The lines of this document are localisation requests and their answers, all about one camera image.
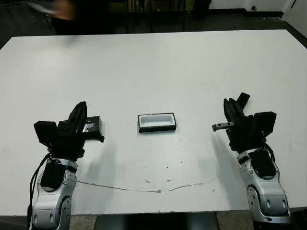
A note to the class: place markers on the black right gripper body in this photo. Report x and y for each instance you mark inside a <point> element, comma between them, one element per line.
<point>242,136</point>

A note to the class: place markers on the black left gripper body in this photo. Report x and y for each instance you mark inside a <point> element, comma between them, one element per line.
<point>69,148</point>

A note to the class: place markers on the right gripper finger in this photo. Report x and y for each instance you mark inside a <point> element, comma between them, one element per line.
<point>238,113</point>
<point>229,112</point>

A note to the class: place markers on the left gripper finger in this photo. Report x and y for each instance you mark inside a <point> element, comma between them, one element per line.
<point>82,117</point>
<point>74,117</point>

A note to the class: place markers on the black box lid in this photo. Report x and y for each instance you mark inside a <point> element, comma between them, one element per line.
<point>96,119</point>

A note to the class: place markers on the black box with white insert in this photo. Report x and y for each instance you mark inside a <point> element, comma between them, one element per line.
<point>156,129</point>

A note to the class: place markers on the person hand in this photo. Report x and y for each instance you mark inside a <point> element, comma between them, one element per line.
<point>67,10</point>

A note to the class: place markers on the black trash bin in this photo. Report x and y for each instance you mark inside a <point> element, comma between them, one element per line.
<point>202,9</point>

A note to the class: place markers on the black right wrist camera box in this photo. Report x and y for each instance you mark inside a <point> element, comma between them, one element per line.
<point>265,121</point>

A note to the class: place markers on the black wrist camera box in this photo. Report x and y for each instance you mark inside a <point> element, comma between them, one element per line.
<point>265,121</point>
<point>45,133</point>

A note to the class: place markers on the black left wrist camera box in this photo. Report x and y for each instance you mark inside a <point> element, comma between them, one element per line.
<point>45,133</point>

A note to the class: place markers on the black round wall fixture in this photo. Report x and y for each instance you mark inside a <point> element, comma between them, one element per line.
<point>253,7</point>

